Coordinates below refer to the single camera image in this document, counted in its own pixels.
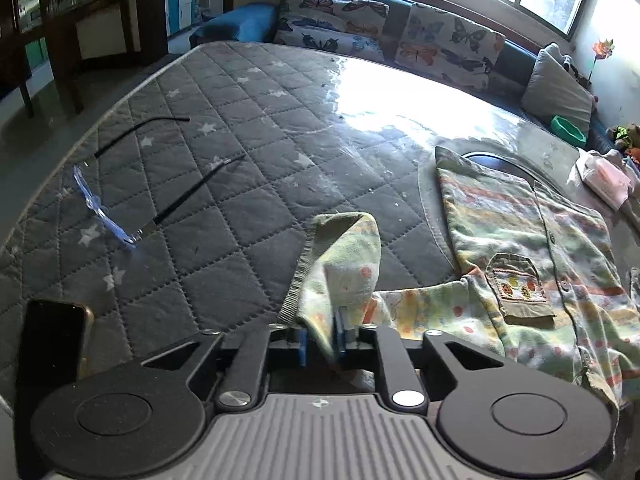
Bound green striped baby jacket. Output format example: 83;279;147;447
279;148;639;406

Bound quilted grey table cover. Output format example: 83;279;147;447
0;40;640;411

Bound black smartphone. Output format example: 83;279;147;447
13;299;94;479

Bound black induction cooktop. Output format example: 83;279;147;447
463;152;536;183

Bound clear safety glasses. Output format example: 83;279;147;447
70;115;246;248

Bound beige crumpled garment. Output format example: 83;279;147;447
616;157;640;231

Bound pink tissue pack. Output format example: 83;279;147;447
575;152;630;211

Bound green plastic bowl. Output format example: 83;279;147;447
550;115;587;148

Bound teddy bear toy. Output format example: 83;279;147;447
606;124;640;162

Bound grey pillow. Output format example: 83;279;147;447
521;44;596;134

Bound right butterfly cushion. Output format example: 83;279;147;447
395;3;506;92

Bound butterfly cushion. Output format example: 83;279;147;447
274;0;390;63
395;3;506;92

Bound left butterfly cushion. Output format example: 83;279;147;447
274;0;390;63

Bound blue white cabinet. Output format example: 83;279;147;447
165;0;196;37

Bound blue sofa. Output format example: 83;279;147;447
188;0;616;154

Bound dark wooden desk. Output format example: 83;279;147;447
1;0;137;115

